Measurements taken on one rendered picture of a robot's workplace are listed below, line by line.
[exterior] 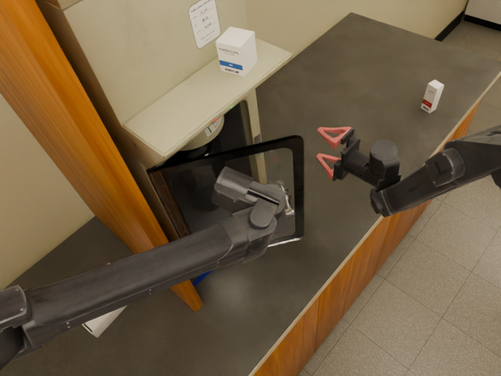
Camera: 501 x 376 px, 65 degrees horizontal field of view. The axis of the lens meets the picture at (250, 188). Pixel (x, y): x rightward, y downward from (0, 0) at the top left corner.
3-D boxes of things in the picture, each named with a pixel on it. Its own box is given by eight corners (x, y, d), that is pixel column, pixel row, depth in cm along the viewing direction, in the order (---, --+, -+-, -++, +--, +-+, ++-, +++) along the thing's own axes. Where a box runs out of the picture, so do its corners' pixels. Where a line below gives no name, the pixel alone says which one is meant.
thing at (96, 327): (70, 312, 108) (63, 306, 105) (114, 268, 115) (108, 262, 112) (98, 338, 103) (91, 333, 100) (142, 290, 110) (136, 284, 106)
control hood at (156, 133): (139, 163, 74) (119, 125, 66) (254, 74, 87) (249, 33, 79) (178, 194, 69) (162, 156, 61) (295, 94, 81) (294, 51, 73)
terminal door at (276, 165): (195, 261, 108) (150, 168, 76) (303, 236, 109) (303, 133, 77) (196, 264, 107) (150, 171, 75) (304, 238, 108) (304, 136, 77)
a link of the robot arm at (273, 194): (279, 220, 66) (291, 189, 67) (241, 204, 67) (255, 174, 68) (276, 225, 73) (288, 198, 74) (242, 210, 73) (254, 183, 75)
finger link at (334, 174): (326, 134, 103) (356, 150, 98) (324, 153, 108) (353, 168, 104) (309, 150, 100) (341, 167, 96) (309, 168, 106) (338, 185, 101)
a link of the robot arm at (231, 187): (255, 259, 67) (267, 230, 61) (194, 232, 68) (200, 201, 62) (276, 211, 75) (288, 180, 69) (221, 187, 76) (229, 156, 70)
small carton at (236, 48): (221, 71, 72) (215, 41, 67) (234, 55, 75) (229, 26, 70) (244, 77, 70) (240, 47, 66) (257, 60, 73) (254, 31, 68)
